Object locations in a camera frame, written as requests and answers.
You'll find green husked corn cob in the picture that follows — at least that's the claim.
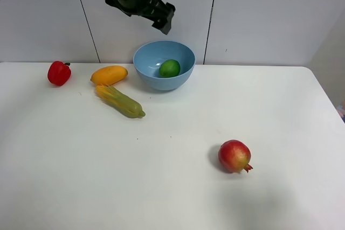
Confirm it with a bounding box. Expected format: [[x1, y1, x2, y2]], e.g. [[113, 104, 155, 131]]
[[95, 85, 146, 119]]

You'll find red pomegranate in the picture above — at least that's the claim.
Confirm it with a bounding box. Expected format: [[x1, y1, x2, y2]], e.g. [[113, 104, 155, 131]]
[[218, 140, 253, 173]]

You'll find yellow mango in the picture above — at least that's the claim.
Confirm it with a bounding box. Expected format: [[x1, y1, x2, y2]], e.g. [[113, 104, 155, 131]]
[[90, 65, 128, 86]]

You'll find red bell pepper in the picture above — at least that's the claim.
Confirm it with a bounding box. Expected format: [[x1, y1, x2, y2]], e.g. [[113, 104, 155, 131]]
[[47, 61, 72, 86]]

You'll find blue plastic bowl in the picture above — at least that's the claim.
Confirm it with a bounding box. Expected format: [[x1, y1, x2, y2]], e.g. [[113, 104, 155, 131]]
[[133, 40, 196, 91]]

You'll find green lime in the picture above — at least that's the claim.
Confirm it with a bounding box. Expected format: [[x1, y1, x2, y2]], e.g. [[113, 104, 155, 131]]
[[159, 59, 181, 78]]

